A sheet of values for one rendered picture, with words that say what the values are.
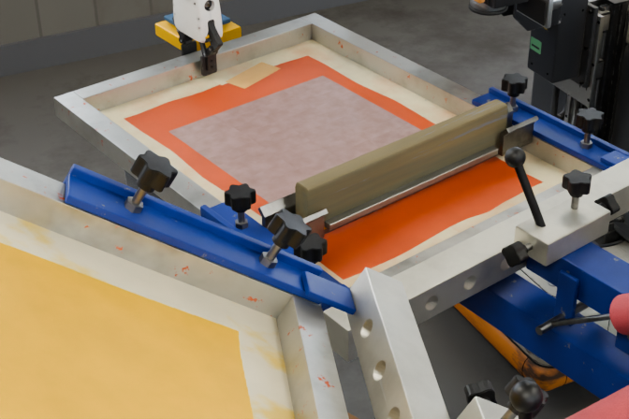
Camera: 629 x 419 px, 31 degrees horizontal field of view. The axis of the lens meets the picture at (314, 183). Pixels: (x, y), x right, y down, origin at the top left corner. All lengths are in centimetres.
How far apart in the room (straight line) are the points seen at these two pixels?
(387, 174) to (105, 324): 71
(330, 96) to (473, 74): 229
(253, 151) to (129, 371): 90
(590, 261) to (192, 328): 59
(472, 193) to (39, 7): 285
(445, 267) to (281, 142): 54
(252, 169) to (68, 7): 267
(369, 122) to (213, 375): 96
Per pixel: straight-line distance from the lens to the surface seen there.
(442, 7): 490
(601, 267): 152
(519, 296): 165
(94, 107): 206
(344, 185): 165
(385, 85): 212
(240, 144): 193
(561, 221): 153
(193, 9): 209
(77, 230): 117
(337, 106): 204
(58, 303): 109
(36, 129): 407
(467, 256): 151
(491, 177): 185
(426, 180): 175
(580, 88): 274
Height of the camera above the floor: 191
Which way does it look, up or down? 32 degrees down
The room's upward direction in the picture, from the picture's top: 1 degrees counter-clockwise
